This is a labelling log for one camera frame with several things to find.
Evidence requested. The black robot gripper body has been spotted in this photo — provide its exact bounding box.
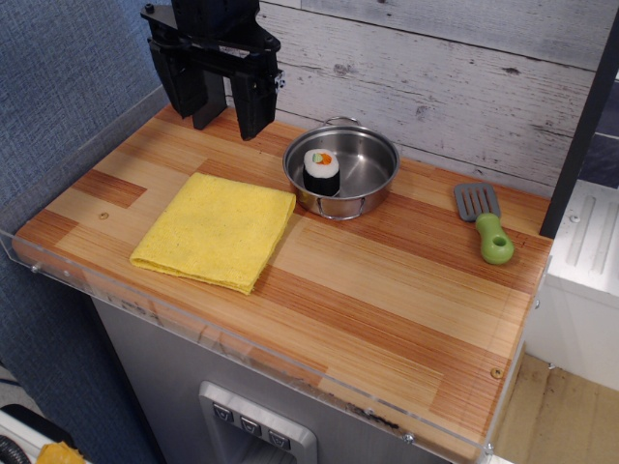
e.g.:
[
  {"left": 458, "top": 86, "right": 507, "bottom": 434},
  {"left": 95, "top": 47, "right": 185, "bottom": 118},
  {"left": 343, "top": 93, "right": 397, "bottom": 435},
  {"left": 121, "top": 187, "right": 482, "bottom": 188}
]
[{"left": 140, "top": 1, "right": 283, "bottom": 91}]

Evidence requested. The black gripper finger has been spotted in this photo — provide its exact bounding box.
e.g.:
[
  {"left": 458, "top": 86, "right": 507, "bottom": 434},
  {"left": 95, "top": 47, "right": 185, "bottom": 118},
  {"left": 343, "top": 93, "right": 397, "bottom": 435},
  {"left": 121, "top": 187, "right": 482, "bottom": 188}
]
[
  {"left": 231, "top": 60, "right": 279, "bottom": 140},
  {"left": 149, "top": 41, "right": 206, "bottom": 118}
]

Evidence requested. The grey spatula green handle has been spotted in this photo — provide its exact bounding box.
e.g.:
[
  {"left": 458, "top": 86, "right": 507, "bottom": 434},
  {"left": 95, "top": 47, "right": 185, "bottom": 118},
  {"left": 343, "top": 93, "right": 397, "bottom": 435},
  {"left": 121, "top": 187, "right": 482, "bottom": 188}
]
[{"left": 454, "top": 183, "right": 515, "bottom": 265}]

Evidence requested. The yellow folded cloth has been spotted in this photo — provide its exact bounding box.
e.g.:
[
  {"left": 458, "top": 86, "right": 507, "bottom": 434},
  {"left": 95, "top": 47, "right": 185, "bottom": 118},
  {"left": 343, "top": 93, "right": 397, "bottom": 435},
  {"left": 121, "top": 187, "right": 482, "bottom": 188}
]
[{"left": 130, "top": 173, "right": 296, "bottom": 295}]

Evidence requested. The toy sushi roll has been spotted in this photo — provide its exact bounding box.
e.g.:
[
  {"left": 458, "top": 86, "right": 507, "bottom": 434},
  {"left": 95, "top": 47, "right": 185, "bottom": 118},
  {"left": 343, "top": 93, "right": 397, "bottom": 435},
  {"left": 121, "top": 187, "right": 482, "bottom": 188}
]
[{"left": 303, "top": 149, "right": 340, "bottom": 196}]

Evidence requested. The small steel pot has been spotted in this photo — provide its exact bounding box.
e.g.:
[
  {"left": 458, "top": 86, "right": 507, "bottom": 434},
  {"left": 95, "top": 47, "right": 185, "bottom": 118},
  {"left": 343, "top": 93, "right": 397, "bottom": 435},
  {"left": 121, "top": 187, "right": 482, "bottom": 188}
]
[{"left": 282, "top": 117, "right": 400, "bottom": 220}]

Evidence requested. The clear acrylic table guard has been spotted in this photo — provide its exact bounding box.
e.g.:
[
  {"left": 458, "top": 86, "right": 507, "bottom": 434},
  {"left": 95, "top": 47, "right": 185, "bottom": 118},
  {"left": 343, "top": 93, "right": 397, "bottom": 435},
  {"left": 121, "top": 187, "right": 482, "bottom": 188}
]
[{"left": 1, "top": 96, "right": 550, "bottom": 463}]

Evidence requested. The grey toy fridge cabinet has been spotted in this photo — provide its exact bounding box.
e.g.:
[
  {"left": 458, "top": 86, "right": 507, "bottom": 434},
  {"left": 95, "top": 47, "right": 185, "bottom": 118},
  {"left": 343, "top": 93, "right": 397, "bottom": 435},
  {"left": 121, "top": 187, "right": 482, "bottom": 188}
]
[{"left": 89, "top": 294, "right": 456, "bottom": 464}]

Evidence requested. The silver dispenser button panel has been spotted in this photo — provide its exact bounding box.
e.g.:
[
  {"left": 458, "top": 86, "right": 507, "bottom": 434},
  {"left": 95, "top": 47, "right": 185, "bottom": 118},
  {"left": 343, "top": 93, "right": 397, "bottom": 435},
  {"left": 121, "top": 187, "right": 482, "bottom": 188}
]
[{"left": 198, "top": 381, "right": 318, "bottom": 463}]

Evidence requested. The white ribbed side counter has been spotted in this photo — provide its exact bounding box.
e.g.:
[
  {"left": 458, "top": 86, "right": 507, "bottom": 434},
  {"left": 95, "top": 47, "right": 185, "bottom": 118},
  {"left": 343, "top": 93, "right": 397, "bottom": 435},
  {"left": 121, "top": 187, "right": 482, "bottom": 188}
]
[{"left": 524, "top": 180, "right": 618, "bottom": 390}]

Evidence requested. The yellow object bottom left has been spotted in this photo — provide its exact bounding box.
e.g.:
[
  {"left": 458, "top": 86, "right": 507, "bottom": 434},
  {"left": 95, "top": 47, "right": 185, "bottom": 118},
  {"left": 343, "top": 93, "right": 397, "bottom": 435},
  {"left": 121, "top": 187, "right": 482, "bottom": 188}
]
[{"left": 36, "top": 442, "right": 86, "bottom": 464}]

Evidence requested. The black left shelf post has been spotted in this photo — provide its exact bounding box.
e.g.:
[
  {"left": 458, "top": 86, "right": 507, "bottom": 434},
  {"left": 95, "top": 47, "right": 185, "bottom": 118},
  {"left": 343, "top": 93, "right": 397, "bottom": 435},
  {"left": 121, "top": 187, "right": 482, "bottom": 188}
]
[{"left": 192, "top": 71, "right": 227, "bottom": 131}]

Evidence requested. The black hose bottom left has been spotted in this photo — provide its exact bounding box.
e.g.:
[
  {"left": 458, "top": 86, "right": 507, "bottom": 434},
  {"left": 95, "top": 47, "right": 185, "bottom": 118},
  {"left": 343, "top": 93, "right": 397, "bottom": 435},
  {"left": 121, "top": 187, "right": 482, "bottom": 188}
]
[{"left": 0, "top": 433, "right": 33, "bottom": 464}]

